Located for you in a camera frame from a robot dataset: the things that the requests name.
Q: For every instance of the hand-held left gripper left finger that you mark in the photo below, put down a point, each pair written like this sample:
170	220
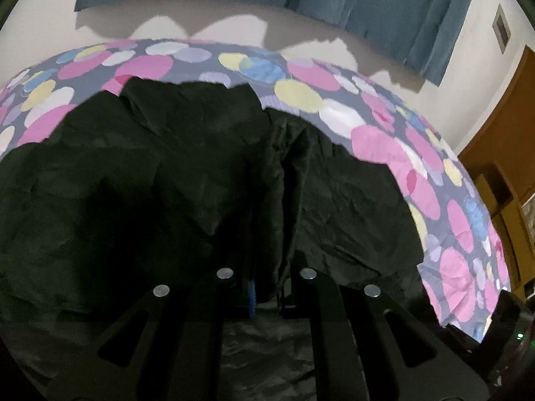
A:
251	298

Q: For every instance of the grey wall panel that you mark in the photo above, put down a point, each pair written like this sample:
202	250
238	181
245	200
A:
501	28

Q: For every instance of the polka dot bed sheet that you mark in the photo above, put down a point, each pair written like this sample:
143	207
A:
376	142

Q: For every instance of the black jacket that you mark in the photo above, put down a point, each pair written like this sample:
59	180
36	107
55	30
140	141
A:
167	175

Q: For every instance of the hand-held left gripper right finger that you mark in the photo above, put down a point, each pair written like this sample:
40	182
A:
292	300

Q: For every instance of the brown wooden door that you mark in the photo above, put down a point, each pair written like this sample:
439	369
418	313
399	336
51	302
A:
508	112

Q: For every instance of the brown wooden desk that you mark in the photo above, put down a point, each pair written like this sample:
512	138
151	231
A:
508	221

